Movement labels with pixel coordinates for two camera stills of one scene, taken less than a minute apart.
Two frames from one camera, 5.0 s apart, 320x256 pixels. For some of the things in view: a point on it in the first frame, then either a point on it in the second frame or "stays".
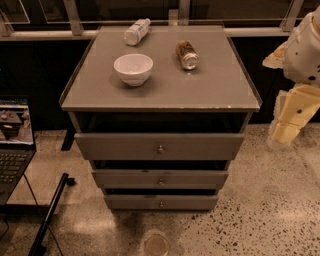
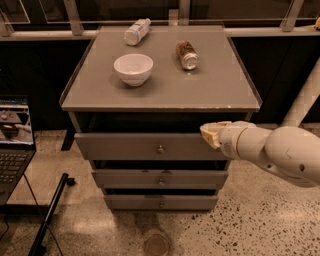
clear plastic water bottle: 137,31 stays
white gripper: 302,55 → 231,139
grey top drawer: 160,146 stays
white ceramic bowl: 133,68 stays
